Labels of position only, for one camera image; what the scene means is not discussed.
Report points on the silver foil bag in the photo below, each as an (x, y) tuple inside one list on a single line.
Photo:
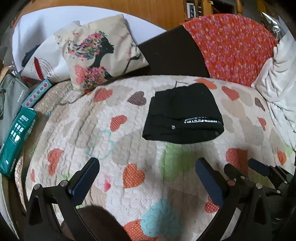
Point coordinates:
[(273, 26)]

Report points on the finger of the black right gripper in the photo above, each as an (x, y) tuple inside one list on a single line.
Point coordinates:
[(261, 168), (233, 173)]

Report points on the wooden stair railing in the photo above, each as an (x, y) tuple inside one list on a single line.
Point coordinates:
[(198, 8)]

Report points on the floral lady print pillow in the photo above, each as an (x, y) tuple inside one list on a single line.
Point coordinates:
[(99, 51)]

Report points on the teal product box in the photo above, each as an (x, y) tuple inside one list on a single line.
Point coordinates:
[(20, 130)]

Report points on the pastel dotted teal box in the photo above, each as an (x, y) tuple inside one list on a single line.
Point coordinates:
[(37, 93)]

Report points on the red floral cushion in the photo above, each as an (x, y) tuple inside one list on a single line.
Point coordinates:
[(234, 47)]

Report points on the white fluffy blanket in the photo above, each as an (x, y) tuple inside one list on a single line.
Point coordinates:
[(276, 83)]

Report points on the dark brown sofa backrest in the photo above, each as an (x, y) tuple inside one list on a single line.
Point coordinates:
[(173, 52)]

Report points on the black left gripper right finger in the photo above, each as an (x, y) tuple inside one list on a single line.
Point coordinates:
[(254, 222)]

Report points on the grey fabric bag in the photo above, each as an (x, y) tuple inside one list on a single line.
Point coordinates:
[(13, 93)]

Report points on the heart patterned quilt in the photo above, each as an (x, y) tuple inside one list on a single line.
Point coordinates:
[(150, 187)]

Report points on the white paper shopping bag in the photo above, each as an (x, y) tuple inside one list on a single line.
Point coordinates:
[(47, 61)]

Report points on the black pants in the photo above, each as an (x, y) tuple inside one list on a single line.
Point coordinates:
[(183, 115)]

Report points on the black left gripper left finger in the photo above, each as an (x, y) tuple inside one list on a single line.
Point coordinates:
[(41, 221)]

